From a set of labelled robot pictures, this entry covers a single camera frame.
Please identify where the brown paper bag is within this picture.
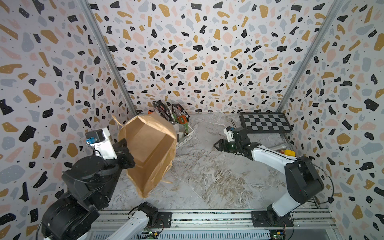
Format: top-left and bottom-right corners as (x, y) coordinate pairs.
(113, 113), (177, 199)

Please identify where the white plastic basket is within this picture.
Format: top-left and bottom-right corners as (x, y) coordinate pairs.
(176, 125), (194, 150)

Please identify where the black condiment packet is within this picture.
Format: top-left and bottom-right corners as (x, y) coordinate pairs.
(152, 100), (175, 122)

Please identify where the green orange condiment packet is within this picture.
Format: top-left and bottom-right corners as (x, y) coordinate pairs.
(177, 115), (189, 132)

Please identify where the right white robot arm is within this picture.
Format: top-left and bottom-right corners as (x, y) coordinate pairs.
(214, 127), (324, 226)

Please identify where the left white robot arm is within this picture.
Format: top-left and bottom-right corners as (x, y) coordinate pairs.
(41, 139), (135, 240)

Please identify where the black white checkerboard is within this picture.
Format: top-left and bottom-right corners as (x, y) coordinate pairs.
(240, 112), (292, 134)

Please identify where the yellow red toy car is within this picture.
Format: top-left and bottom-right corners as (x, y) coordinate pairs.
(280, 150), (296, 157)

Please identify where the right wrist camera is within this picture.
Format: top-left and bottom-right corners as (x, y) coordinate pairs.
(224, 127), (235, 142)

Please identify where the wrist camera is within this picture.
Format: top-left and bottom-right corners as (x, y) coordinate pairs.
(224, 127), (235, 142)
(85, 128), (117, 160)

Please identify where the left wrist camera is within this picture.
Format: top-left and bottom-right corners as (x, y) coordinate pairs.
(85, 128), (117, 160)

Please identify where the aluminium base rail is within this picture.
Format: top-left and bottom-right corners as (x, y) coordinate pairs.
(88, 209), (342, 240)

